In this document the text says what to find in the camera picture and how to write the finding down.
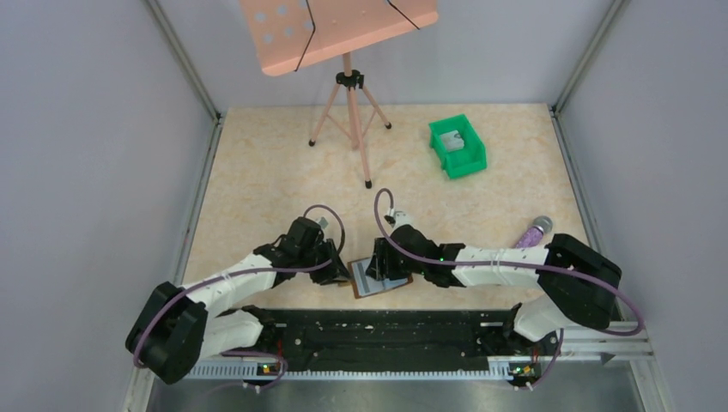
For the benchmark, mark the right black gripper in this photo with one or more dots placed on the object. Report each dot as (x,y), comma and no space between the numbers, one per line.
(381,259)

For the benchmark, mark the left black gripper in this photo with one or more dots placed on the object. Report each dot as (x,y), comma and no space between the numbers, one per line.
(330,261)

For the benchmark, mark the brown leather card holder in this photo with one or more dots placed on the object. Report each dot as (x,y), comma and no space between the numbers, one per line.
(365,286)

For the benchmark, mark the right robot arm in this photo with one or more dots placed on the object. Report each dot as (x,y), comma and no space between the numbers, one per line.
(577,283)

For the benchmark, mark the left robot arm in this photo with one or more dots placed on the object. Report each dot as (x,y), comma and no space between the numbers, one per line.
(180,325)

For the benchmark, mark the silver card in bin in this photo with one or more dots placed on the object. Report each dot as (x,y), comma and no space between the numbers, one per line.
(452,141)

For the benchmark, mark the green plastic bin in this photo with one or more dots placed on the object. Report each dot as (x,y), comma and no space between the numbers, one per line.
(458,164)

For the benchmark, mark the purple glitter microphone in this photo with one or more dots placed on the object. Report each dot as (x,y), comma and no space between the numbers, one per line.
(535,233)

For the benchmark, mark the pink music stand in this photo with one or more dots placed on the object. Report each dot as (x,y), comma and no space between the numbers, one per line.
(291,35)

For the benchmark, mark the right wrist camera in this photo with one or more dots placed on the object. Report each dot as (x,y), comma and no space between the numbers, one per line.
(398,218)

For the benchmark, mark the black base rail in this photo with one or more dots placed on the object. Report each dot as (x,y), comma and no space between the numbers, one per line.
(368,341)

